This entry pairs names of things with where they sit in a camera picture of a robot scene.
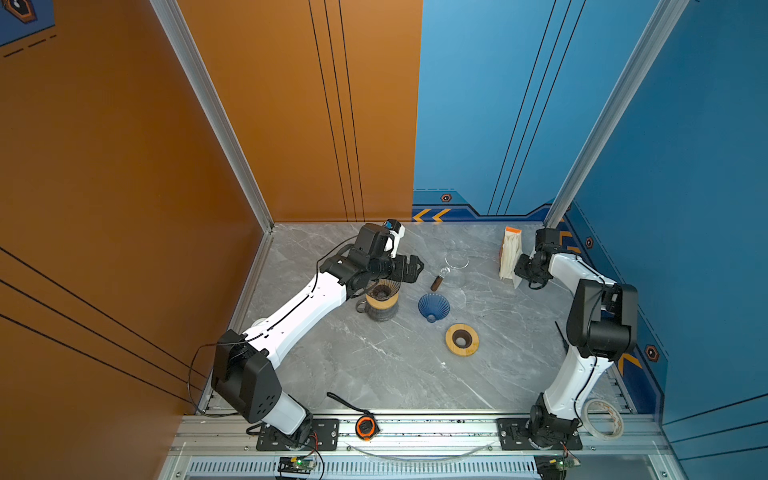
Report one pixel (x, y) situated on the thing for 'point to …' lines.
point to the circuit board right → (555, 466)
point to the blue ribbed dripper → (433, 306)
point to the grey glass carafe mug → (375, 314)
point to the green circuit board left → (295, 464)
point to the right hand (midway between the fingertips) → (520, 270)
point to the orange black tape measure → (366, 425)
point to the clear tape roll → (588, 423)
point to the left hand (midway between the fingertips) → (410, 260)
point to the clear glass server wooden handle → (453, 275)
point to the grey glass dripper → (383, 289)
